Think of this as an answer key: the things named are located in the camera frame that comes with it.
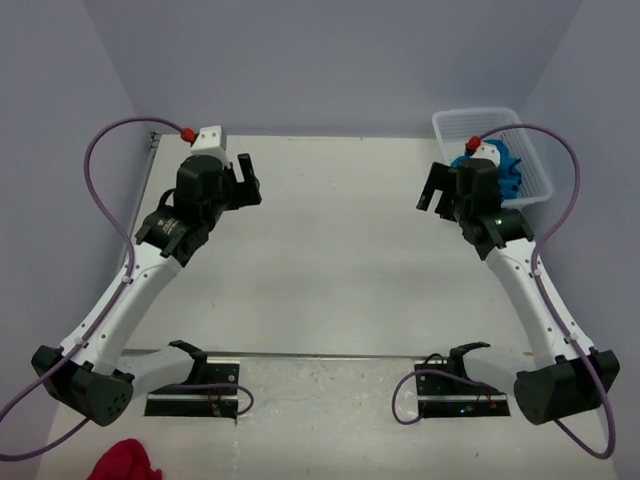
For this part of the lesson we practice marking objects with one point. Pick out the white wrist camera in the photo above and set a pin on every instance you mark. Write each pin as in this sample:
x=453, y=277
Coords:
x=487, y=151
x=211, y=141

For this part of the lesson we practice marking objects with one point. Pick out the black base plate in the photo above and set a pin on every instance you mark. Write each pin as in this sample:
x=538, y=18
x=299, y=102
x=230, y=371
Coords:
x=444, y=397
x=210, y=389

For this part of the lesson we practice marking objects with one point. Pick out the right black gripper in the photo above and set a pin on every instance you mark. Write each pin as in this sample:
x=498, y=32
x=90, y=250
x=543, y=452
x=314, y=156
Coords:
x=443, y=178

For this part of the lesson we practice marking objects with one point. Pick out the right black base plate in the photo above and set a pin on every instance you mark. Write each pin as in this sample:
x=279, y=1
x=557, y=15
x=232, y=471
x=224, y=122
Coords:
x=444, y=397

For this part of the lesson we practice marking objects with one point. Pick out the red t shirt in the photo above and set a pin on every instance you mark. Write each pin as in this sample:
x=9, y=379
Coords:
x=126, y=460

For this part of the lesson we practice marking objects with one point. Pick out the blue t shirt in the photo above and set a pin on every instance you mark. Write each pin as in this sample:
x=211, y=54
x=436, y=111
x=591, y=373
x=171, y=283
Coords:
x=509, y=174

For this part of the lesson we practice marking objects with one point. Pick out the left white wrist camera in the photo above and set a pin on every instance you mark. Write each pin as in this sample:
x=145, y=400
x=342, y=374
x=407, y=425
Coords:
x=211, y=141

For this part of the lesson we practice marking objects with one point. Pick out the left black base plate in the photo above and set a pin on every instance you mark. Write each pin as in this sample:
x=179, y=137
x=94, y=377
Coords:
x=210, y=389

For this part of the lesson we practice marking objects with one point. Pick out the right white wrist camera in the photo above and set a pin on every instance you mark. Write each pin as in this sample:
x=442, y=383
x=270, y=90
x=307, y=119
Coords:
x=487, y=151

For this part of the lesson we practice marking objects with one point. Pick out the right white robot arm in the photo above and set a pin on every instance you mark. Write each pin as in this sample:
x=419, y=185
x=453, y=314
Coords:
x=565, y=373

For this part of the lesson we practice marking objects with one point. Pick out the white plastic basket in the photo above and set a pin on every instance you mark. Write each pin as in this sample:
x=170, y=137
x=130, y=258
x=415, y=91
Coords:
x=453, y=128

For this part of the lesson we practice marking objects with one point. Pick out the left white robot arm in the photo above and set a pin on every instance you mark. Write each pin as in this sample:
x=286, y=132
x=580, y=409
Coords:
x=87, y=371

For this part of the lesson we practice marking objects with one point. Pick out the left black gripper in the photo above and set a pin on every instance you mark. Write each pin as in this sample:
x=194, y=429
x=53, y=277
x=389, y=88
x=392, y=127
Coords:
x=246, y=192

